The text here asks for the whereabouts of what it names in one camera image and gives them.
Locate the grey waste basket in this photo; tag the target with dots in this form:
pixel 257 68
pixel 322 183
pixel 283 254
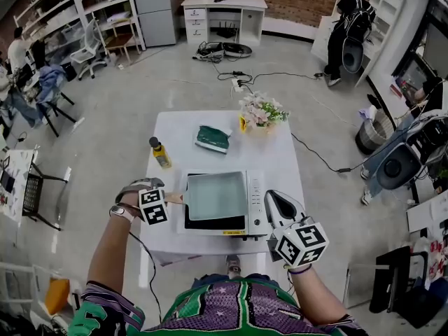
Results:
pixel 374 135

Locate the small wooden top table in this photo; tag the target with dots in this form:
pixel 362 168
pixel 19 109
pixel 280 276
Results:
pixel 119 40

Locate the blue clothes pile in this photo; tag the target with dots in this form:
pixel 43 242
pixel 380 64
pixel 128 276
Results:
pixel 50 82

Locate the white side table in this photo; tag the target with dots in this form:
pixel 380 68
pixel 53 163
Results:
pixel 430 208

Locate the black framed window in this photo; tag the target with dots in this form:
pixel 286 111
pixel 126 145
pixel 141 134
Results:
pixel 434 40

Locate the person's shoe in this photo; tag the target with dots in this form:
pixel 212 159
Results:
pixel 233 264

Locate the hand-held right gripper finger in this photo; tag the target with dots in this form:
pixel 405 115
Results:
pixel 294 210
pixel 271 212

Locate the white power strip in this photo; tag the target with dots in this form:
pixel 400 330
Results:
pixel 237 86

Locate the pink white flower arrangement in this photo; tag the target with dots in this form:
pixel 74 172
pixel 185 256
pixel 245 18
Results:
pixel 260 112

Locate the black router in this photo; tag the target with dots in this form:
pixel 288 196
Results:
pixel 227 31

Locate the white portable induction cooktop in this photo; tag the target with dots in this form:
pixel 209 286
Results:
pixel 255 201

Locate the white desk with drawers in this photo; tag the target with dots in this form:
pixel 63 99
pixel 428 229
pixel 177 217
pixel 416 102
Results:
pixel 224 3

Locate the person's right forearm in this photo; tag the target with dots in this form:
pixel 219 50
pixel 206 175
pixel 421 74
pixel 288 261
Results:
pixel 315 292

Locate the black metal chair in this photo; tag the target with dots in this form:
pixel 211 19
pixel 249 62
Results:
pixel 56 110

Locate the white office chair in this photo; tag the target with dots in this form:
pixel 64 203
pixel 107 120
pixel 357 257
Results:
pixel 87 47

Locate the pale grey refrigerator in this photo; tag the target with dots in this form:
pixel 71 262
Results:
pixel 154 12

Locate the pink white wristwatch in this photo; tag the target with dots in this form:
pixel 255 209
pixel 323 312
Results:
pixel 120 213

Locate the black mesh basket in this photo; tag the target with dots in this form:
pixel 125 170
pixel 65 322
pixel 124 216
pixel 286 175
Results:
pixel 33 194

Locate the person's purple green shirt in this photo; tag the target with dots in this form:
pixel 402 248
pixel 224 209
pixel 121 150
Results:
pixel 227 310

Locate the black tablet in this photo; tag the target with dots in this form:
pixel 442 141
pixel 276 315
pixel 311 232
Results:
pixel 7 180

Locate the white hutch cabinet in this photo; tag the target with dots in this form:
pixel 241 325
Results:
pixel 388 5

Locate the person's left forearm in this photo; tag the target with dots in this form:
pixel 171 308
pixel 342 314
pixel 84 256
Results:
pixel 112 247

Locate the white metal shelving unit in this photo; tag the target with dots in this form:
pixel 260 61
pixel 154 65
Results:
pixel 105 9
pixel 52 16

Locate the red book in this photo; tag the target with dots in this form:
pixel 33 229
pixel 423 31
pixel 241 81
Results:
pixel 396 87

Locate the orange bag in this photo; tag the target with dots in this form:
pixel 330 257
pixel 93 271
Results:
pixel 57 296

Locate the marble pattern folding table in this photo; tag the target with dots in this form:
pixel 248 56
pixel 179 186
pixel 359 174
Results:
pixel 19 173

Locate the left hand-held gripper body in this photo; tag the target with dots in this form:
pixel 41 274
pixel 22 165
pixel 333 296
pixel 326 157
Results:
pixel 154 206

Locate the white purple cloth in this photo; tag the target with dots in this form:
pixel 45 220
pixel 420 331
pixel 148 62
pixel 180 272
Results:
pixel 367 112

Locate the black armchair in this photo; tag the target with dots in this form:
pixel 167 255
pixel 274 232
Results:
pixel 399 285

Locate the round black white floor device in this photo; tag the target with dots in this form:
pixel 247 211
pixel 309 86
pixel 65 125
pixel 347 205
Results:
pixel 238 50

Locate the yellow oil bottle black cap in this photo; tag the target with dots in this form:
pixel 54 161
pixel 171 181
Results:
pixel 161 156

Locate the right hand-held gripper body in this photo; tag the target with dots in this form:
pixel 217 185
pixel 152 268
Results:
pixel 301 245

